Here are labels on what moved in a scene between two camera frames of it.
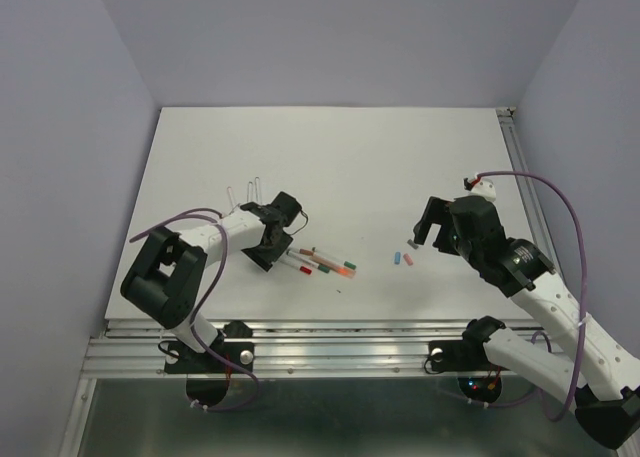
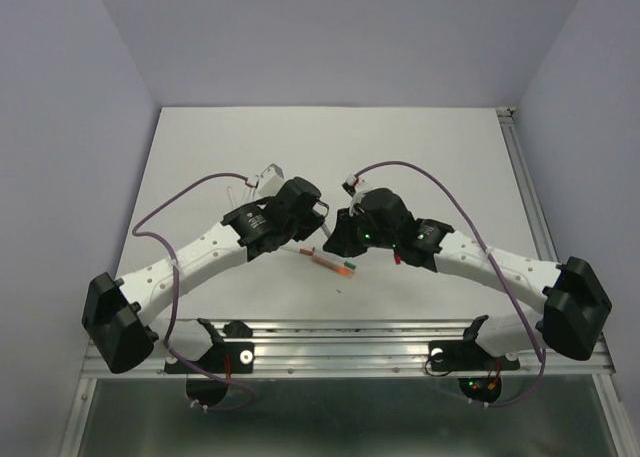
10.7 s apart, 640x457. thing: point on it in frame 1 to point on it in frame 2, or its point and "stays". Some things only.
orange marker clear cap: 337,269 stays
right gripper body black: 463,245 to 358,235
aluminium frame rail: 288,349 stays
